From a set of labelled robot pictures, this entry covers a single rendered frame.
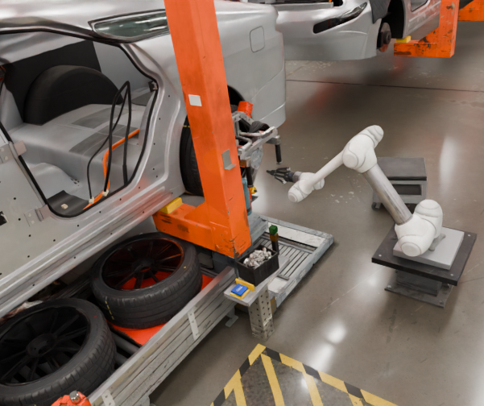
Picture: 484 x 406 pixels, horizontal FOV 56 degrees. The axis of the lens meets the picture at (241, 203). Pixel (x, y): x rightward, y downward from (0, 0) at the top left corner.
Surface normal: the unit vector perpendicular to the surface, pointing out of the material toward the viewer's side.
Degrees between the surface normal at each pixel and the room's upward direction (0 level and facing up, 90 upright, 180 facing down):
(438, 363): 0
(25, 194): 89
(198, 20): 90
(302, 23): 83
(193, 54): 90
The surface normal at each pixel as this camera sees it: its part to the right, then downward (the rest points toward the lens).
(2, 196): 0.79, 0.20
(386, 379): -0.14, -0.85
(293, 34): -0.56, 0.45
